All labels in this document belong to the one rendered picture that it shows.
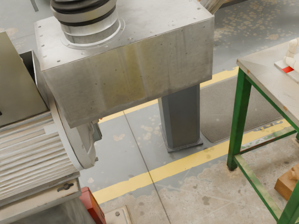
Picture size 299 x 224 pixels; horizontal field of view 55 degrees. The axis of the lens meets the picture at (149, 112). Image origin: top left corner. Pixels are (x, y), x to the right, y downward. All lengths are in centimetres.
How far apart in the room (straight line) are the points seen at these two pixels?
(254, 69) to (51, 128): 96
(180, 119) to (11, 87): 146
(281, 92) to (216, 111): 120
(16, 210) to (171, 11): 62
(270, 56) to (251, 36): 183
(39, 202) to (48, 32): 45
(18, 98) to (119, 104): 20
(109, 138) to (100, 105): 181
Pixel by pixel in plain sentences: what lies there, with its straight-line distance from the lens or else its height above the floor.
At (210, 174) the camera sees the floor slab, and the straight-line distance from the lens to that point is 207.
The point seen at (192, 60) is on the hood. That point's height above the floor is 145.
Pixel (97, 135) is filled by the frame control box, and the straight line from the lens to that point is 112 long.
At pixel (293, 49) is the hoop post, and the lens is 136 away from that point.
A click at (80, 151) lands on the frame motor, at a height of 128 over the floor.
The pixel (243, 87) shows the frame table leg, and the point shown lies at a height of 80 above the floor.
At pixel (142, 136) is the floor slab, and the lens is 230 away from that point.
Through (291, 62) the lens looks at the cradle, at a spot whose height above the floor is 97.
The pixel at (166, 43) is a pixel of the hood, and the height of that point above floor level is 151.
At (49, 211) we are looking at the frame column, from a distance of 90.
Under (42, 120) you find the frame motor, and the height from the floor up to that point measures 134.
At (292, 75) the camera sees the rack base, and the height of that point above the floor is 94.
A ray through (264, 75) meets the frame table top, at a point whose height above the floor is 93.
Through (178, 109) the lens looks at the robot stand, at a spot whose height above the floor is 43.
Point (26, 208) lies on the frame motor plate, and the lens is 85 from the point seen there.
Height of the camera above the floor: 179
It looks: 47 degrees down
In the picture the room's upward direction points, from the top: 11 degrees counter-clockwise
